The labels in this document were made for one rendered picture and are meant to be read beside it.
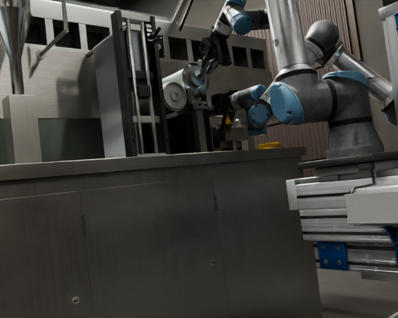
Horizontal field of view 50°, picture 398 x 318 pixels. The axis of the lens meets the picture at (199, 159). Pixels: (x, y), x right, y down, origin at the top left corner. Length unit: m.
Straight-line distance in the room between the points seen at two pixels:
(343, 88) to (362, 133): 0.13
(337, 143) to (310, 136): 3.31
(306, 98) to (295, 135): 3.47
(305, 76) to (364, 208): 0.37
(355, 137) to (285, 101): 0.21
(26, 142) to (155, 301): 0.68
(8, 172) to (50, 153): 0.72
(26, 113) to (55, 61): 0.45
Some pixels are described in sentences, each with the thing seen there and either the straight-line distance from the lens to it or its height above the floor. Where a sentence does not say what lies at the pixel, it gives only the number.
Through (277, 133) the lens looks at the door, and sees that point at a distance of 4.76.
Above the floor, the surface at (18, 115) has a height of 1.10.
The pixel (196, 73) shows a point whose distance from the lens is 1.87.
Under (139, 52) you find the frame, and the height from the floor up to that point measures 1.30.
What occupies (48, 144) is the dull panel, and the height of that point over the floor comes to 1.03.
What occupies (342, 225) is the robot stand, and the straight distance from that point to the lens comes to 1.21.
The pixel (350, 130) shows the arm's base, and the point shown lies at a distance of 1.19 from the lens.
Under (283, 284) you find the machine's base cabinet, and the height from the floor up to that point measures 0.36.
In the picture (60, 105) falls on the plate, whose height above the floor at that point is 1.20.
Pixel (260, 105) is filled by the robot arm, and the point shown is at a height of 1.04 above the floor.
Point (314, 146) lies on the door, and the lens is 4.47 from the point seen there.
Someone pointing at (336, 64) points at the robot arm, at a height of 1.19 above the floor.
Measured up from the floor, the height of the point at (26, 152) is 0.97.
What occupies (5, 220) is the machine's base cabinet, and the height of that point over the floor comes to 0.76.
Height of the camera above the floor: 0.79
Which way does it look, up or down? 3 degrees up
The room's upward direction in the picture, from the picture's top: 7 degrees counter-clockwise
